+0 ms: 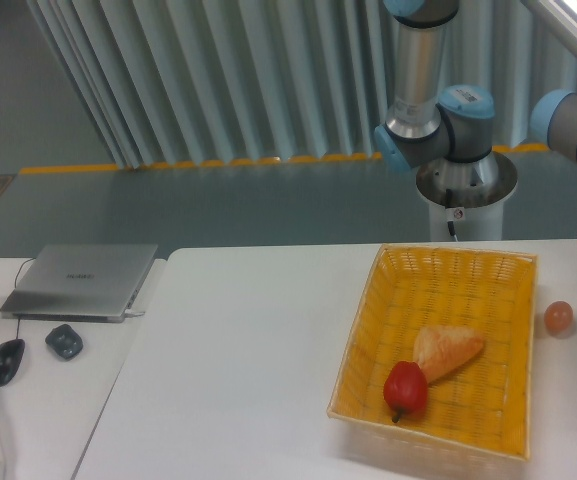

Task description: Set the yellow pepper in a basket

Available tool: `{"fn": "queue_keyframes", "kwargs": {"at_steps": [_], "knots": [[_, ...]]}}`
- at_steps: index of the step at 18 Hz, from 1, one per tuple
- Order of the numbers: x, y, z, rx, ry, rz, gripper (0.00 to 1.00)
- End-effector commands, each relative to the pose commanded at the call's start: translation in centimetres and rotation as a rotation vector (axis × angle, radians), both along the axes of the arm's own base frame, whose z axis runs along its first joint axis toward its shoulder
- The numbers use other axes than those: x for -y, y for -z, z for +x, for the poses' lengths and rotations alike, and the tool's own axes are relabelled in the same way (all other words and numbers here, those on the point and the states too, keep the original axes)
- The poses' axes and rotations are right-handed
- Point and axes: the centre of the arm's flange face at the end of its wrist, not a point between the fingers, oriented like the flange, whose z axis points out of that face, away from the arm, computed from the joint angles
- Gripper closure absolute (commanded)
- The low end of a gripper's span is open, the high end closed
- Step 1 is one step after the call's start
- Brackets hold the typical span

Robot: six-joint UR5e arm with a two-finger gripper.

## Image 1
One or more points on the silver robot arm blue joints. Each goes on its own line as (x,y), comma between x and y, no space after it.
(446,135)

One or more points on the yellow woven basket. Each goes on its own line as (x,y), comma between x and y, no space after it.
(485,404)

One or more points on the red bell pepper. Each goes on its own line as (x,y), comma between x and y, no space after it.
(405,390)

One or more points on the brown egg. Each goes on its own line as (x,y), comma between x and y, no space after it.
(558,317)

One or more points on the triangular bread pastry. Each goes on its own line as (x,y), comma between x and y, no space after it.
(439,350)

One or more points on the silver laptop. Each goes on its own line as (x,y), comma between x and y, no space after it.
(90,282)

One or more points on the small dark grey device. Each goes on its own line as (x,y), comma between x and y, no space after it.
(65,342)

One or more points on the black computer mouse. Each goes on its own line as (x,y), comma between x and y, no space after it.
(11,355)

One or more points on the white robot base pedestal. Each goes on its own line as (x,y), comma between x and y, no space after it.
(468,210)

